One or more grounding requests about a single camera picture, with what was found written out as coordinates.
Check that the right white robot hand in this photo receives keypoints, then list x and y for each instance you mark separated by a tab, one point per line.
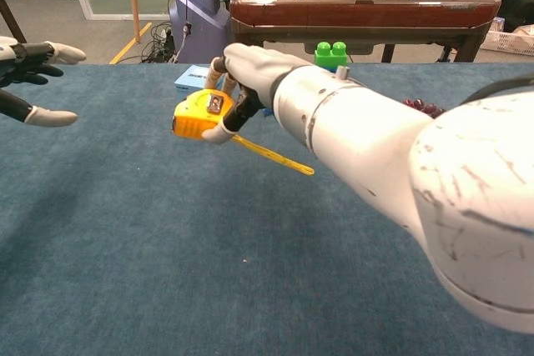
258	68

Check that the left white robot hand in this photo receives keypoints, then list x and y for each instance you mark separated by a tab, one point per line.
62	55

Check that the yellow tape measure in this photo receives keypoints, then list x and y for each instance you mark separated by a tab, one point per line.
192	118

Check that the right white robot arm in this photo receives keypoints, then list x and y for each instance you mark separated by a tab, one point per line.
375	135

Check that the blue snack packet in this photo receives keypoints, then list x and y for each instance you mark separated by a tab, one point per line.
268	112

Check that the black slanted stand leg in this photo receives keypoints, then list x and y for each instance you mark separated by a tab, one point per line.
10	18

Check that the light blue cube box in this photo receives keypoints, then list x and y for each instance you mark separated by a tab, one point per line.
189	78

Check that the blue toy brick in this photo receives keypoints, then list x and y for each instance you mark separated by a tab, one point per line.
331	69

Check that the green toy brick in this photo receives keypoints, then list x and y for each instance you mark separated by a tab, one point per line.
330	56

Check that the brown mahjong table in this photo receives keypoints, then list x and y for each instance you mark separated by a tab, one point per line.
354	14

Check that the purple grape bunch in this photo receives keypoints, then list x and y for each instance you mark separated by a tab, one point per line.
421	106

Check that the blue table mat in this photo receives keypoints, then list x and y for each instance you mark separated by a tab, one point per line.
167	247

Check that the white plastic basket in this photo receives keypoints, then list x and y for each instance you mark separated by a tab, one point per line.
507	43

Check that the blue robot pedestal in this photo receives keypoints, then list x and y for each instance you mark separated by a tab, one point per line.
200	10

